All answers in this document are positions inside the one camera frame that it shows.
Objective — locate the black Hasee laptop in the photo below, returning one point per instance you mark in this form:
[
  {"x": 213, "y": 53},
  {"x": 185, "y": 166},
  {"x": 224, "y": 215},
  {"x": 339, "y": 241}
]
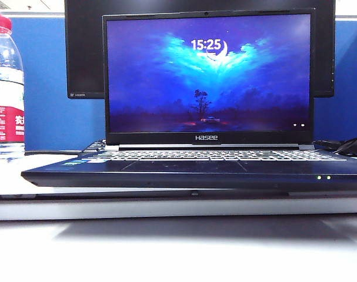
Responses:
[{"x": 207, "y": 173}]

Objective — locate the white flat slab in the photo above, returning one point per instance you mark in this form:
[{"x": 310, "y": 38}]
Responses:
[{"x": 166, "y": 209}]

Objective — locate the black keyboard white keys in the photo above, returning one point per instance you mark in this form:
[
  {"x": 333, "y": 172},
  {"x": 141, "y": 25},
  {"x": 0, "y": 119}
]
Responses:
[{"x": 94, "y": 146}]

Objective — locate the black ASUS monitor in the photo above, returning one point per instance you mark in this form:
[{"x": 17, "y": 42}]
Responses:
[{"x": 84, "y": 53}]

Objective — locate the blue office partition panel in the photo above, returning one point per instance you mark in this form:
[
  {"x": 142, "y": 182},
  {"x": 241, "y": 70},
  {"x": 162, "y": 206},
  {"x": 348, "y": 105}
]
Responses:
[{"x": 48, "y": 82}]

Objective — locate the clear water bottle red label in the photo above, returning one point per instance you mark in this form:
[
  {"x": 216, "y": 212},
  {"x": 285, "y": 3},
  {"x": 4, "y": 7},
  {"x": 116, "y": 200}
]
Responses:
[{"x": 4, "y": 88}]

